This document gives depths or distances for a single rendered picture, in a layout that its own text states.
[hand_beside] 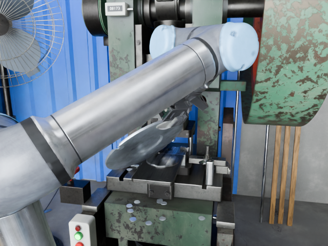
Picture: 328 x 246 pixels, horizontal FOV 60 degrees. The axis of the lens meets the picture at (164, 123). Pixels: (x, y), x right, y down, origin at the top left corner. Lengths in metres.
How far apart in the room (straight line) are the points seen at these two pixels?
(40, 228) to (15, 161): 0.23
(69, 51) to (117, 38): 1.51
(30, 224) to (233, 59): 0.42
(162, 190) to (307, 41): 0.68
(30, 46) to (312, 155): 2.06
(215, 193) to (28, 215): 0.71
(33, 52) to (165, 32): 1.02
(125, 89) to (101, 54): 2.06
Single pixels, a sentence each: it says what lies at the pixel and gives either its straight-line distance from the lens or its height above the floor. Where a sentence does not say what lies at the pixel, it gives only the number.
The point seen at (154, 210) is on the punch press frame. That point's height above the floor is 0.64.
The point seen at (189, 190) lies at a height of 0.68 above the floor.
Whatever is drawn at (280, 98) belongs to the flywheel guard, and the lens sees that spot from 0.82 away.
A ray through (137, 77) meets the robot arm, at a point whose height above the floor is 1.15.
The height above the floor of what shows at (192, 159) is 0.75.
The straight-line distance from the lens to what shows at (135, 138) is 0.84.
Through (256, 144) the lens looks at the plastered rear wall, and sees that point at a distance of 2.39.
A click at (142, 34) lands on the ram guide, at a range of 1.04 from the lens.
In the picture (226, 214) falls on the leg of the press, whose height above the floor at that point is 0.64.
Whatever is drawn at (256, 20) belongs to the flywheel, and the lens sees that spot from 1.41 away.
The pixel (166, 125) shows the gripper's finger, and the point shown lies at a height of 0.97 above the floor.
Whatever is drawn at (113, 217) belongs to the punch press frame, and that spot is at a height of 0.59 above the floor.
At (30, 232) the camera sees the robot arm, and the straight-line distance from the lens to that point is 0.55.
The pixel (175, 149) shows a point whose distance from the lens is 1.20.
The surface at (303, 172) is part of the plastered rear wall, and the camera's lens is 2.53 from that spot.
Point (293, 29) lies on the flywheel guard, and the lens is 0.73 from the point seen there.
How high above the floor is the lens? 1.19
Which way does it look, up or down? 14 degrees down
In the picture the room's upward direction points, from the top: straight up
